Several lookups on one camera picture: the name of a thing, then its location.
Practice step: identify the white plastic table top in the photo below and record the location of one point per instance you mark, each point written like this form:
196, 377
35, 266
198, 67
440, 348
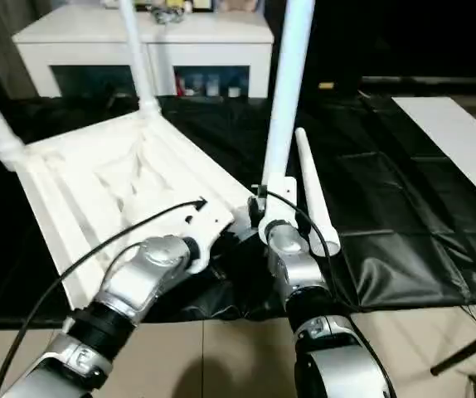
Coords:
118, 174

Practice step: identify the white mug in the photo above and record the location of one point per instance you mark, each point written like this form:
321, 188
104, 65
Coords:
234, 91

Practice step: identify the white jar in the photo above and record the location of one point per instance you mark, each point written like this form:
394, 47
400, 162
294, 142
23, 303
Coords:
211, 87

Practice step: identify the black work mat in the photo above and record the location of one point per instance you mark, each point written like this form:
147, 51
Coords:
387, 207

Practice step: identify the yellow label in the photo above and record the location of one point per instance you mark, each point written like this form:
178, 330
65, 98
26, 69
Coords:
325, 85

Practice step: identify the beige plush toy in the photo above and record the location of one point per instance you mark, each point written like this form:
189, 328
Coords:
244, 4

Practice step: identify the white furniture panel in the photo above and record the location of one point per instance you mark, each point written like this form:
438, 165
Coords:
458, 141

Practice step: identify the white sideboard cabinet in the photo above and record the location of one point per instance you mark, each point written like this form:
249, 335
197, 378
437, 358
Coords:
97, 45

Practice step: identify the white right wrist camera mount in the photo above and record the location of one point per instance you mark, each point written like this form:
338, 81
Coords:
279, 199

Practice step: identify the small picture frame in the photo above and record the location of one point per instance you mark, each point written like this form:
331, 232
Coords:
202, 3

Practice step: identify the black metal table frame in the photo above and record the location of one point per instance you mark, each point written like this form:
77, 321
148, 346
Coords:
466, 350

